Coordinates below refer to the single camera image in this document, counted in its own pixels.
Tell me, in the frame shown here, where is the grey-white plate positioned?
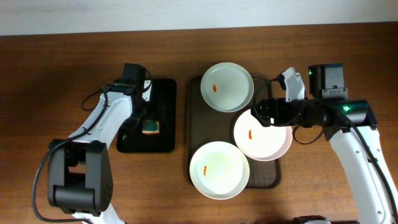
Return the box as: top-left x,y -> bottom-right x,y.
200,62 -> 254,113

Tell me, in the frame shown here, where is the black small tray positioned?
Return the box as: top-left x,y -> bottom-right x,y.
116,78 -> 177,153

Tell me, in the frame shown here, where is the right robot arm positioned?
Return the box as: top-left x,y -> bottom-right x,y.
251,63 -> 397,223

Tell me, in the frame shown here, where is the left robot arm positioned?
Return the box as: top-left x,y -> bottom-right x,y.
45,63 -> 152,223

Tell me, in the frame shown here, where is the pinkish white plate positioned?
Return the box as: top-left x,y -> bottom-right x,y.
233,110 -> 293,161

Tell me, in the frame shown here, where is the green orange sponge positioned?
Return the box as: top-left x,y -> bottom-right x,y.
142,120 -> 160,135

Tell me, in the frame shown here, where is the cream white plate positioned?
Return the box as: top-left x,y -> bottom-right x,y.
188,141 -> 250,200

